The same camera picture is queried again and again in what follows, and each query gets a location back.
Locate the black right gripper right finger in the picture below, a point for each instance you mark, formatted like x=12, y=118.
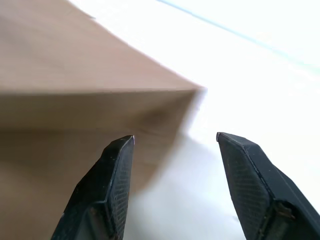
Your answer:
x=260, y=190

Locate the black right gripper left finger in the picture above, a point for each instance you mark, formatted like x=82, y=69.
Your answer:
x=105, y=190

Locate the brown cardboard box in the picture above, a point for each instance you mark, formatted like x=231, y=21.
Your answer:
x=75, y=100

